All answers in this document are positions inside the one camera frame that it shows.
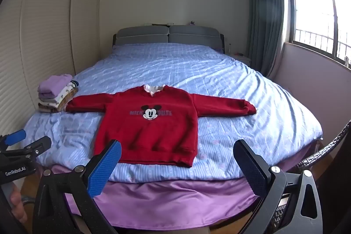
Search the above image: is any window with railing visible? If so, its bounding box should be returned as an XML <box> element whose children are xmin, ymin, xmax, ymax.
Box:
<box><xmin>285</xmin><ymin>0</ymin><xmax>351</xmax><ymax>68</ymax></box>

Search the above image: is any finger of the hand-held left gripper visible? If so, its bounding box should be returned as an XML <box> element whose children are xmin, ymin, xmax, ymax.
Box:
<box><xmin>20</xmin><ymin>136</ymin><xmax>52</xmax><ymax>166</ymax></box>
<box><xmin>0</xmin><ymin>129</ymin><xmax>27</xmax><ymax>153</ymax></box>

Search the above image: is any person's left hand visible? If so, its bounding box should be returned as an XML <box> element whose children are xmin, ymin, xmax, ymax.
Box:
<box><xmin>8</xmin><ymin>187</ymin><xmax>28</xmax><ymax>224</ymax></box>

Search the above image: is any white nightstand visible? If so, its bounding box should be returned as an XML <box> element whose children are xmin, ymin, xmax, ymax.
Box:
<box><xmin>229</xmin><ymin>52</ymin><xmax>252</xmax><ymax>68</ymax></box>

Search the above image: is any cream louvered wardrobe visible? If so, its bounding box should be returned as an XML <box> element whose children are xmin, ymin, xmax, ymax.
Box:
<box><xmin>0</xmin><ymin>0</ymin><xmax>104</xmax><ymax>138</ymax></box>

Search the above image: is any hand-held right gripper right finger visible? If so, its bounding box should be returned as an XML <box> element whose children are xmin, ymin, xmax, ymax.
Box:
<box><xmin>233</xmin><ymin>139</ymin><xmax>324</xmax><ymax>234</ymax></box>

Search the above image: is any grey-green curtain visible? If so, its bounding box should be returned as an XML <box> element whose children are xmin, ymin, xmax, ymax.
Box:
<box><xmin>246</xmin><ymin>0</ymin><xmax>289</xmax><ymax>79</ymax></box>

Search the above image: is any grey padded headboard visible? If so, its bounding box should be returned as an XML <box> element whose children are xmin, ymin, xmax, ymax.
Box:
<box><xmin>112</xmin><ymin>26</ymin><xmax>225</xmax><ymax>54</ymax></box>

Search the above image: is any folded white patterned garment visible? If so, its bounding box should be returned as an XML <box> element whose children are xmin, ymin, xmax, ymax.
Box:
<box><xmin>38</xmin><ymin>80</ymin><xmax>80</xmax><ymax>108</ymax></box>

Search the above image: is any dark wicker chair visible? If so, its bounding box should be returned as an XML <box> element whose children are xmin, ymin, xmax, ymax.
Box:
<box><xmin>274</xmin><ymin>119</ymin><xmax>351</xmax><ymax>234</ymax></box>

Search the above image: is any folded brown striped garment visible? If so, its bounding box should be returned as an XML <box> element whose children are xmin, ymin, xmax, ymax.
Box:
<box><xmin>38</xmin><ymin>88</ymin><xmax>80</xmax><ymax>113</ymax></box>

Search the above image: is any blue striped floral bedsheet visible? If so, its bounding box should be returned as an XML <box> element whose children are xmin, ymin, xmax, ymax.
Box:
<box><xmin>20</xmin><ymin>43</ymin><xmax>323</xmax><ymax>184</ymax></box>

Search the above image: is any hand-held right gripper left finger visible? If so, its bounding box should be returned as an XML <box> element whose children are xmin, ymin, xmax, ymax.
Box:
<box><xmin>32</xmin><ymin>139</ymin><xmax>122</xmax><ymax>234</ymax></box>

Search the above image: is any purple satin bed skirt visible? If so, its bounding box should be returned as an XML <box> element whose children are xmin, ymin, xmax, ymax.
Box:
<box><xmin>41</xmin><ymin>138</ymin><xmax>320</xmax><ymax>230</ymax></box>

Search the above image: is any red cartoon print sweater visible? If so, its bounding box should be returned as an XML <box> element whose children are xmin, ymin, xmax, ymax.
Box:
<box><xmin>65</xmin><ymin>84</ymin><xmax>257</xmax><ymax>168</ymax></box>

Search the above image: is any folded purple garment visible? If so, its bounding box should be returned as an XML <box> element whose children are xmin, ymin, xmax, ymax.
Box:
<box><xmin>38</xmin><ymin>74</ymin><xmax>73</xmax><ymax>95</ymax></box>

